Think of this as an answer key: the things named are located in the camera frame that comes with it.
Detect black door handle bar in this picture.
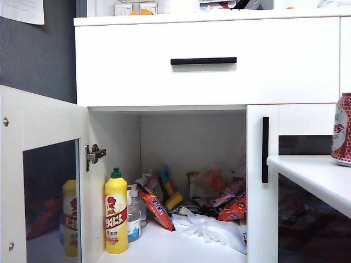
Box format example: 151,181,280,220
262,116,270,184

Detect white cabinet body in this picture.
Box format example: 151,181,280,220
73,7,351,263

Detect pink white packet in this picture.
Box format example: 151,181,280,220
148,175,165,204

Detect black angled stand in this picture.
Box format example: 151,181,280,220
230,0,251,10

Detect translucent bag orange contents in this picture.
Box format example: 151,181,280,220
187,164,246,204

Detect translucent white plastic bag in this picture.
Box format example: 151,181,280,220
158,0,199,14

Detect pink snack packet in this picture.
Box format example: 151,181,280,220
205,178,247,209

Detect yellow sponge scrubber blue handle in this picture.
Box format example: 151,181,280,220
157,165,184,211

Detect white paper sheet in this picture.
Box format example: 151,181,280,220
0,0,45,25

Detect white glass-panel cabinet door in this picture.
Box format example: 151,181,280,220
0,84,91,263
246,103,351,263

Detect silver door hinge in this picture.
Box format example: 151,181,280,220
84,144,107,173

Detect orange blue snack packet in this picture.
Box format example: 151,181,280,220
137,182,176,232

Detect red orange snack packet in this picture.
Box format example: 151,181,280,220
218,194,247,222

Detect wide white drawer front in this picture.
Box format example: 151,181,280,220
74,16,341,107

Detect clear pump bottle blue label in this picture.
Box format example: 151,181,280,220
126,185,142,243

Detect clear bottle blue white label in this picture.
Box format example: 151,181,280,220
316,0,351,8

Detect printed paper box pile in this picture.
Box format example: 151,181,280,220
199,0,237,13

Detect black drawer handle bar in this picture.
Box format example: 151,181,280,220
170,56,237,66

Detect clear plastic bottle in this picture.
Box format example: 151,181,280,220
139,196,148,228

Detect crumpled white plastic bag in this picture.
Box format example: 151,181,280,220
171,207,247,254

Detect white wall switch panel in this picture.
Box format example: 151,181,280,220
114,3,138,15
138,3,159,15

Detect red white beverage can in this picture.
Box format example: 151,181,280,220
330,92,351,168

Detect yellow detergent bottle green cap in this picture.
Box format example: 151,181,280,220
105,167,129,255

